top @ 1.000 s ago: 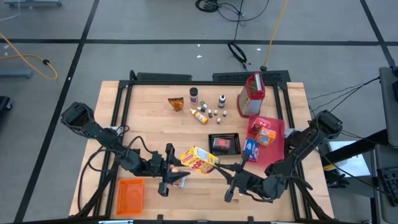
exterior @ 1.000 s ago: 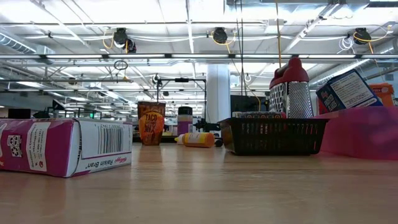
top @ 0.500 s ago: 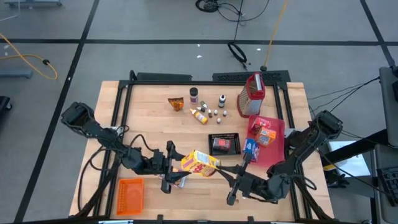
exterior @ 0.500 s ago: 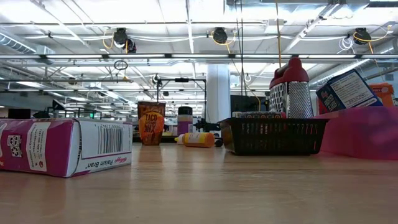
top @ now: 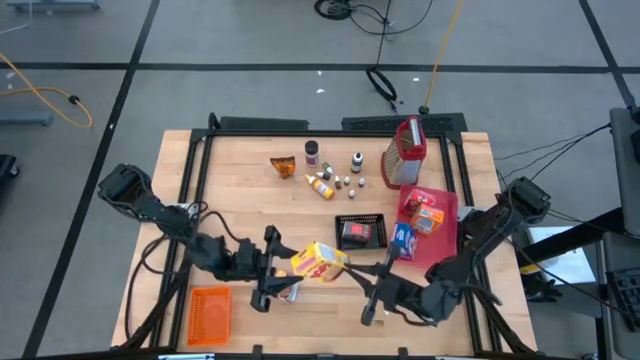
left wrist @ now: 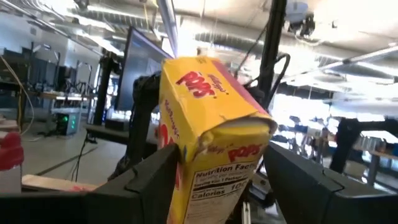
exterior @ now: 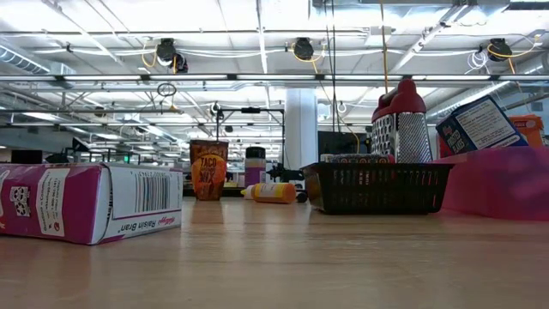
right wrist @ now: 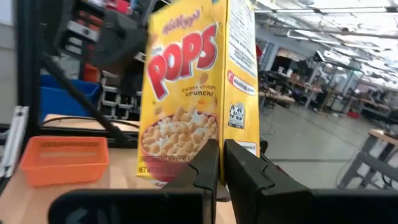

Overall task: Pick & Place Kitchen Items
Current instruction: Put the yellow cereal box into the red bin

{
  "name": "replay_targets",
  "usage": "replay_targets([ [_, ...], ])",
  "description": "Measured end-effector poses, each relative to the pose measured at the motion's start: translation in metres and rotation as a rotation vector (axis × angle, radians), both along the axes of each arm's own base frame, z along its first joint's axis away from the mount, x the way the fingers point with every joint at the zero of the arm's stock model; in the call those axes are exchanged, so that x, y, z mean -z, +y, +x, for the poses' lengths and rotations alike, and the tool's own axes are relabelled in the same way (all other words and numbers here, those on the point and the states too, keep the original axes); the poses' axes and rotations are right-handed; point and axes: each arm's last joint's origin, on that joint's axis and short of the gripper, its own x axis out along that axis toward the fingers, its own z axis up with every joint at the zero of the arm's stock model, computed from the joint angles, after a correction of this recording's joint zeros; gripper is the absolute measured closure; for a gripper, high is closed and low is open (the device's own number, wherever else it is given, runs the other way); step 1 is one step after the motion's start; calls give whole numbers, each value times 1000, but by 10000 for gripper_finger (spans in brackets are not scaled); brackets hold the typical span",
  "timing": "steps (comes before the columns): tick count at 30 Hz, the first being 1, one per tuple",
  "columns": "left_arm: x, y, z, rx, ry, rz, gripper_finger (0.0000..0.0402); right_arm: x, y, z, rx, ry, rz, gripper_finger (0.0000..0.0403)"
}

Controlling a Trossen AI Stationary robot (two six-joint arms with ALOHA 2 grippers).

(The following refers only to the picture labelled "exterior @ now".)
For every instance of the orange cereal box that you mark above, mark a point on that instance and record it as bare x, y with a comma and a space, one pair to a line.
529, 129

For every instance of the long ceiling light strip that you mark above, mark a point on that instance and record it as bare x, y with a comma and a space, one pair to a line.
107, 77

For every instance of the white building column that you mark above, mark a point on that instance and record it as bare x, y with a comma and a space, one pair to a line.
300, 129

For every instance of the black background monitor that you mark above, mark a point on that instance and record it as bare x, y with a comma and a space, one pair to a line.
25, 156

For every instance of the purple Raisin Bran cereal box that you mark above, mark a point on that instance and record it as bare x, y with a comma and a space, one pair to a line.
86, 201

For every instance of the spice jar purple label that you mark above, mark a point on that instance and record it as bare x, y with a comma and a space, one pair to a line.
255, 171

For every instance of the pink translucent plastic bin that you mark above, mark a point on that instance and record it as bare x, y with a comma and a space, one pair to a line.
497, 189

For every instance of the black background station frame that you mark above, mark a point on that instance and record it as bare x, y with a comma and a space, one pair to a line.
251, 110

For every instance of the blue Frosted Flakes cereal box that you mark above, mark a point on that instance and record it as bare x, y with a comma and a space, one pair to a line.
476, 124

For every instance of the black background device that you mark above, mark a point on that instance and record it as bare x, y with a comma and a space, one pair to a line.
283, 174

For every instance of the black plastic basket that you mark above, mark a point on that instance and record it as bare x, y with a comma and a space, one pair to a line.
377, 189

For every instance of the yellow squeeze bottle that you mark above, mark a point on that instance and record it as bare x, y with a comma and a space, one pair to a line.
274, 193

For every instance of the black background screen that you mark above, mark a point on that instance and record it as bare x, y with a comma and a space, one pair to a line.
339, 143

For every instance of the silver ventilation duct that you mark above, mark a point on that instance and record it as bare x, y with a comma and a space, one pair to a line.
25, 60

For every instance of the orange taco mix packet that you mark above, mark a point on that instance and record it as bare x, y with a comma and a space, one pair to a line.
209, 176

